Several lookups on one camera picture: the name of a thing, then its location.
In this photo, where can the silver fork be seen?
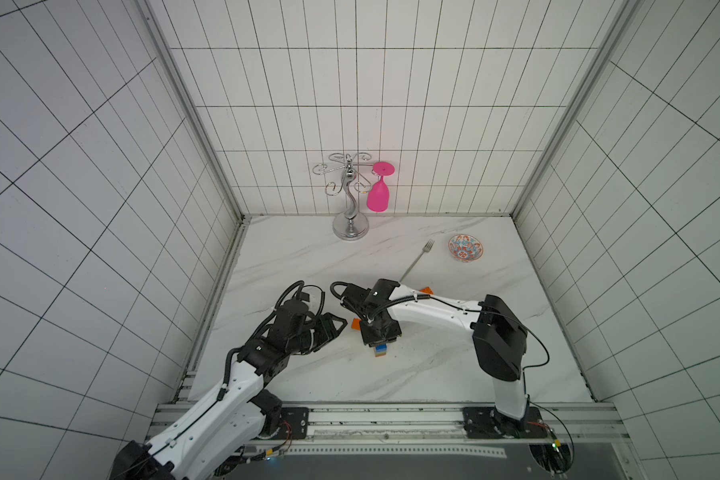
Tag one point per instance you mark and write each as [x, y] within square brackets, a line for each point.
[425, 249]

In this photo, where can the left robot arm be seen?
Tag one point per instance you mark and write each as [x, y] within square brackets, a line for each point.
[238, 408]

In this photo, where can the aluminium mounting rail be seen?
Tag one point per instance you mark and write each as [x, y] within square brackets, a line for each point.
[431, 428]

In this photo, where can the pink wine glass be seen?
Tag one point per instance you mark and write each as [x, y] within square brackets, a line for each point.
[379, 195]

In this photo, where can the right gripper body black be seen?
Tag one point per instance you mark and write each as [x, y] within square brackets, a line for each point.
[381, 327]

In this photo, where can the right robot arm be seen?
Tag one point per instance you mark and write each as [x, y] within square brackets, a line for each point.
[498, 337]

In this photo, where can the chrome glass holder stand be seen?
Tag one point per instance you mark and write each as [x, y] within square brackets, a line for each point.
[350, 224]

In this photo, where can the patterned small bowl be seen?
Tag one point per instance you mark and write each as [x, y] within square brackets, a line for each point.
[465, 248]

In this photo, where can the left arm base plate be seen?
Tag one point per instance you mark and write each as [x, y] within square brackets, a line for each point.
[285, 423]

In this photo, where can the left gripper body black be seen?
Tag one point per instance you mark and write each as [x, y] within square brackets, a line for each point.
[312, 335]

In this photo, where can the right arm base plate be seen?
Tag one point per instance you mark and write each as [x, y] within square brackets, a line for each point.
[487, 423]

